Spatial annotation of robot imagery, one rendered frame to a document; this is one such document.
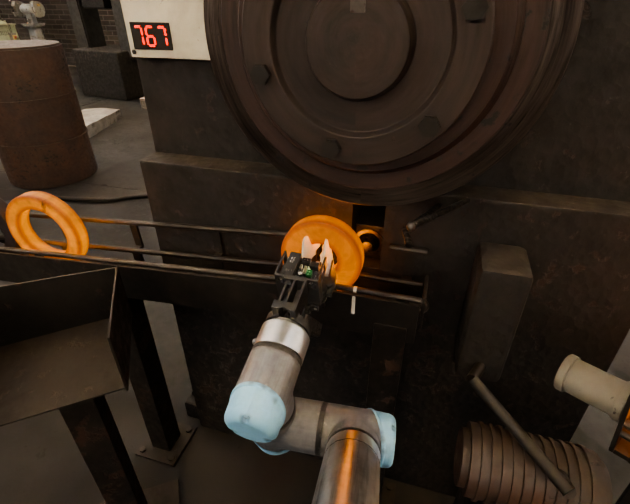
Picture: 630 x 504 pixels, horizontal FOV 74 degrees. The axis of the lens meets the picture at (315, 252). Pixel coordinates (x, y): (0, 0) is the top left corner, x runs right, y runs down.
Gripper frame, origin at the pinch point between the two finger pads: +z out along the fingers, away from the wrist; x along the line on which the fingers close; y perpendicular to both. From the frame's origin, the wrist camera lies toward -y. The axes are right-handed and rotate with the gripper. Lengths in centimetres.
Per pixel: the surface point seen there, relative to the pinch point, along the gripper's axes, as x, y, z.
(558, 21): -28.6, 37.0, 5.0
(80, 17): 424, -92, 407
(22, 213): 68, -1, -3
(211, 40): 15.1, 34.3, 4.3
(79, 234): 55, -5, -3
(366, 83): -8.9, 33.7, -5.4
